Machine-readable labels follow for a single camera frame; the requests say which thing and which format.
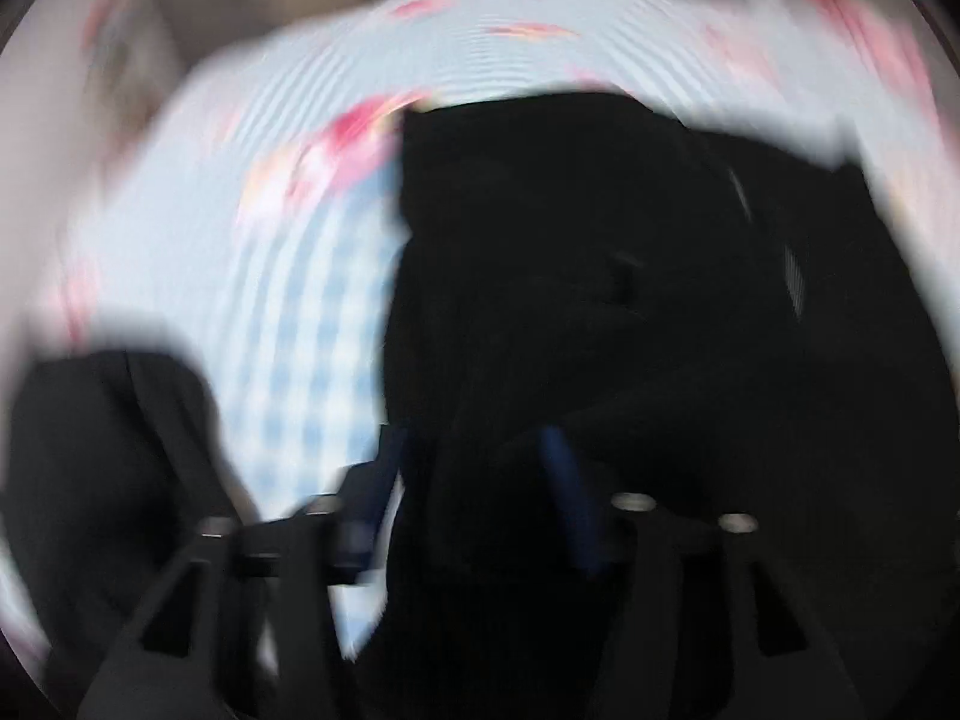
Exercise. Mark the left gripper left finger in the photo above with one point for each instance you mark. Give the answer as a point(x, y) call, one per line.
point(241, 625)

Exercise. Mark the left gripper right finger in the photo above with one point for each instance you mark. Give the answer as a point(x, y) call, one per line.
point(701, 616)

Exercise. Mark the black fleece jacket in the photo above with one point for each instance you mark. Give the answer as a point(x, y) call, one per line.
point(704, 316)

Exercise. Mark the blue checkered cartoon blanket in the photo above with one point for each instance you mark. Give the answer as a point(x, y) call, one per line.
point(258, 227)

